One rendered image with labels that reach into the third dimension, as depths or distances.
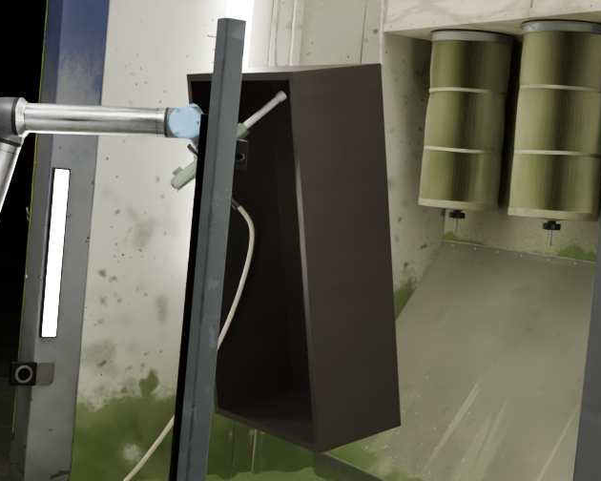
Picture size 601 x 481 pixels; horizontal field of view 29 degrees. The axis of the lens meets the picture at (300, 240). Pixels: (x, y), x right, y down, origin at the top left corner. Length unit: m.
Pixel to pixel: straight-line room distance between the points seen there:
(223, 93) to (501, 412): 2.34
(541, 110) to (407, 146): 0.97
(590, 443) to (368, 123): 1.85
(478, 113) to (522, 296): 0.76
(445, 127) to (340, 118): 1.25
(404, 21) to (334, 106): 1.43
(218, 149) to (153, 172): 2.08
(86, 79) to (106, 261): 0.68
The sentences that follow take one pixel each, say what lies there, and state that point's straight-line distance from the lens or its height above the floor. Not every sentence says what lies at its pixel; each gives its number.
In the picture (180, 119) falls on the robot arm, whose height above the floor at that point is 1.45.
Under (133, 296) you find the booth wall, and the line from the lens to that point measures 4.55.
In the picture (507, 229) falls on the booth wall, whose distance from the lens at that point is 5.01.
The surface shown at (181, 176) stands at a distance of 3.83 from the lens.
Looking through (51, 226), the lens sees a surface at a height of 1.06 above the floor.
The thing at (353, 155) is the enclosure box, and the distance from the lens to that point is 3.65.
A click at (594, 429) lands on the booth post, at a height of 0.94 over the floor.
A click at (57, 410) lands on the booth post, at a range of 4.51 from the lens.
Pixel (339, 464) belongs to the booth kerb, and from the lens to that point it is 4.94.
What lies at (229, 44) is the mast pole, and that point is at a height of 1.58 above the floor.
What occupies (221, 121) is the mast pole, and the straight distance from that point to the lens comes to 2.47.
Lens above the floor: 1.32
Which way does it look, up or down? 3 degrees down
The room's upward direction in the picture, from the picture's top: 5 degrees clockwise
